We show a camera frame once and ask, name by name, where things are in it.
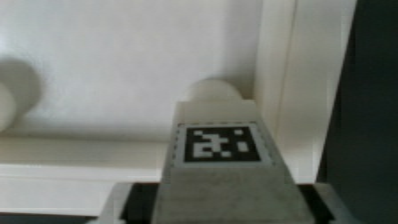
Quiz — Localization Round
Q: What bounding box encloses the white square tabletop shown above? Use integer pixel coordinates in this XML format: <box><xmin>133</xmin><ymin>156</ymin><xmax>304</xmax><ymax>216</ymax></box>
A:
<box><xmin>0</xmin><ymin>0</ymin><xmax>357</xmax><ymax>215</ymax></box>

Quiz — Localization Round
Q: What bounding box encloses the white table leg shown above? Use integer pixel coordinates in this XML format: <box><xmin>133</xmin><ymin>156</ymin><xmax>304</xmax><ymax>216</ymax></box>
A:
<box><xmin>151</xmin><ymin>79</ymin><xmax>315</xmax><ymax>224</ymax></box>

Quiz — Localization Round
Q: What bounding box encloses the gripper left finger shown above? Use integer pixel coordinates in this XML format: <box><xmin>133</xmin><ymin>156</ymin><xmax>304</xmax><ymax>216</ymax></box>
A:
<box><xmin>96</xmin><ymin>183</ymin><xmax>160</xmax><ymax>224</ymax></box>

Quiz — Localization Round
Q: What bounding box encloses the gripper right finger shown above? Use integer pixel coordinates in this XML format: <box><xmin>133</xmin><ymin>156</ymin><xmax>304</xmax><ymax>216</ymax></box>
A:
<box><xmin>299</xmin><ymin>183</ymin><xmax>363</xmax><ymax>224</ymax></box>

